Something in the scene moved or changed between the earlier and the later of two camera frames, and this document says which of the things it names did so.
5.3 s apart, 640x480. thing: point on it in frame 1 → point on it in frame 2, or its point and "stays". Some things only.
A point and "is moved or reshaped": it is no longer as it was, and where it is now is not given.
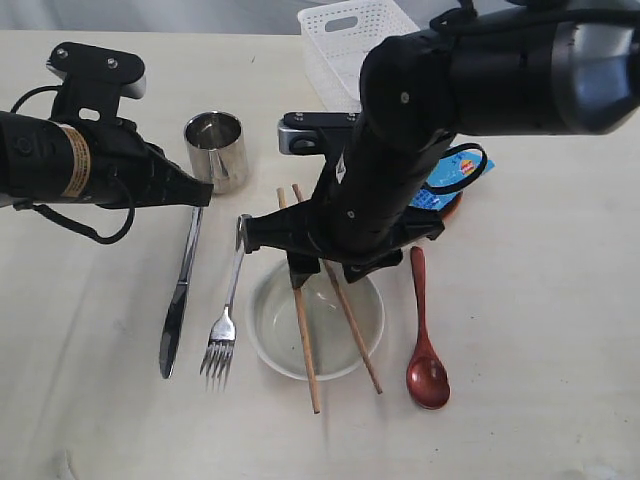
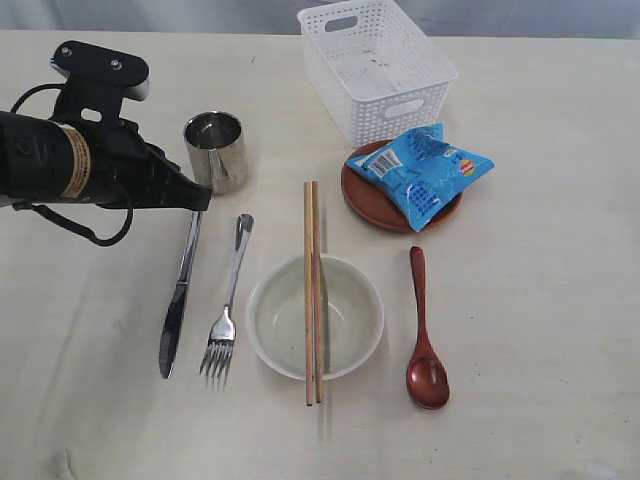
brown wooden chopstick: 282,199 is moved or reshaped
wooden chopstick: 349,312 → 317,288
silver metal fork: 222,338 stays
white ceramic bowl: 275,326 stays
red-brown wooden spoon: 427,379 stays
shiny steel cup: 216,150 stays
